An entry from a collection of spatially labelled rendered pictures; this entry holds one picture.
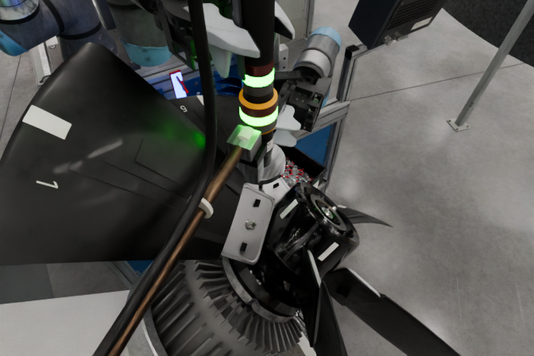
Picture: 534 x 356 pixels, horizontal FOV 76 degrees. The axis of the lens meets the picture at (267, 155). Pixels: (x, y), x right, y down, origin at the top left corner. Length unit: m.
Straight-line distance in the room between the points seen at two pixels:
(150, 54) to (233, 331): 0.42
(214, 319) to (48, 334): 0.19
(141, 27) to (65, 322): 0.40
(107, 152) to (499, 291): 1.89
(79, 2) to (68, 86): 0.70
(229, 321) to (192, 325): 0.05
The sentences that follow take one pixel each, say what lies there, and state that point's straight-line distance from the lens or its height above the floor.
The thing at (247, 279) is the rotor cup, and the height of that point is 1.20.
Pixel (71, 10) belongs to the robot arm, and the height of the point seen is 1.20.
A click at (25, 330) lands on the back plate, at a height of 1.23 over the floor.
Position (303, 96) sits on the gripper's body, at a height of 1.20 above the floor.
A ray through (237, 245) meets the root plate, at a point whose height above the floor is 1.25.
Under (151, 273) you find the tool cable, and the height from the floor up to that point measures 1.37.
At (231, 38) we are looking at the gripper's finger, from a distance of 0.31.
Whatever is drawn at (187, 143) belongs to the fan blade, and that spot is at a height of 1.35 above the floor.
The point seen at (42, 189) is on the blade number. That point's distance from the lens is 0.32.
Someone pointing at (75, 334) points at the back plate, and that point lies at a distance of 0.51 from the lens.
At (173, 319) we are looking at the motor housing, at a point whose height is 1.17.
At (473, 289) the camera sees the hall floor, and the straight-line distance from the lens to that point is 1.97.
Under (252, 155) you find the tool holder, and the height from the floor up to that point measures 1.34.
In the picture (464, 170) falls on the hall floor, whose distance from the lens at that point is 2.35.
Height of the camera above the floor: 1.64
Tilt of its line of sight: 51 degrees down
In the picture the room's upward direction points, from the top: straight up
